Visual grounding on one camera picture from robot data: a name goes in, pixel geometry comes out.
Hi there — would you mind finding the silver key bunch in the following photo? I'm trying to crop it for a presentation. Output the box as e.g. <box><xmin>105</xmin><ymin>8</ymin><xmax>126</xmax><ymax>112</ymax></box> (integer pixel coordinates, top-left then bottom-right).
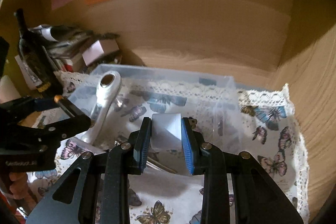
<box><xmin>114</xmin><ymin>135</ymin><xmax>177</xmax><ymax>174</ymax></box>

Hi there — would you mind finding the white power plug adapter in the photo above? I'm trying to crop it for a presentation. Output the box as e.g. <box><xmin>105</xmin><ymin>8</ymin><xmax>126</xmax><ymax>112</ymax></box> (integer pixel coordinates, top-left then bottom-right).
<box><xmin>151</xmin><ymin>113</ymin><xmax>182</xmax><ymax>151</ymax></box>

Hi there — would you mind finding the black pen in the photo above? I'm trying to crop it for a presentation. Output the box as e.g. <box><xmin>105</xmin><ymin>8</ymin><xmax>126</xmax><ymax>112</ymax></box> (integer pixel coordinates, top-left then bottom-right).
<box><xmin>54</xmin><ymin>95</ymin><xmax>83</xmax><ymax>118</ymax></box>

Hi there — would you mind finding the person's hand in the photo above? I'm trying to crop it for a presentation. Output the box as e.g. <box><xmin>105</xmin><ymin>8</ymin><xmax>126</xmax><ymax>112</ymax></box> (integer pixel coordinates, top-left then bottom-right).
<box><xmin>9</xmin><ymin>172</ymin><xmax>37</xmax><ymax>210</ymax></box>

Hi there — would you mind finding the butterfly print lace cloth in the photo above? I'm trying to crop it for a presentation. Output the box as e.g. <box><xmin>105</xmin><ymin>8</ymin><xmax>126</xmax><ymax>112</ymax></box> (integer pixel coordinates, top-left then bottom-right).
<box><xmin>28</xmin><ymin>86</ymin><xmax>309</xmax><ymax>223</ymax></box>

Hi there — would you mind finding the clear plastic storage box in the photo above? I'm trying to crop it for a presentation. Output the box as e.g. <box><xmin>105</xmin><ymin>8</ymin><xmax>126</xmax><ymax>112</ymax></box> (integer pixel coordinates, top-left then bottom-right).
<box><xmin>57</xmin><ymin>64</ymin><xmax>243</xmax><ymax>153</ymax></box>

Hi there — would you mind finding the dark wine bottle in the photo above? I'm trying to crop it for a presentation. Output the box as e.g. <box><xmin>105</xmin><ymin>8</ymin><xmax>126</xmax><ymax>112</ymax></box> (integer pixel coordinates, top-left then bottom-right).
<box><xmin>14</xmin><ymin>8</ymin><xmax>63</xmax><ymax>98</ymax></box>

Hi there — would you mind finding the pink small box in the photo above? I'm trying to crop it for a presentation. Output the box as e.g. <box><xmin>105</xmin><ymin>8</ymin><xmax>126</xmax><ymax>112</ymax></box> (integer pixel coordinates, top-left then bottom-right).
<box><xmin>82</xmin><ymin>39</ymin><xmax>119</xmax><ymax>66</ymax></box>

